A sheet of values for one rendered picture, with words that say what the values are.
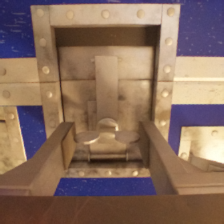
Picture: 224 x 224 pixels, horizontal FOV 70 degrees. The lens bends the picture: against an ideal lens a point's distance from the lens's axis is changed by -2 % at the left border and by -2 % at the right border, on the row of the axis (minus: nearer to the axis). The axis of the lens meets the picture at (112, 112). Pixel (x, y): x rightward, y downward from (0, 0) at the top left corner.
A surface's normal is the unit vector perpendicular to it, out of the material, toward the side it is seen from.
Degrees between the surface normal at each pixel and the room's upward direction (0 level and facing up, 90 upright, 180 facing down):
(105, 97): 90
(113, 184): 90
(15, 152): 90
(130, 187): 90
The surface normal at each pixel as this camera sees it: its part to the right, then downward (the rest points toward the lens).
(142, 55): 0.00, 0.29
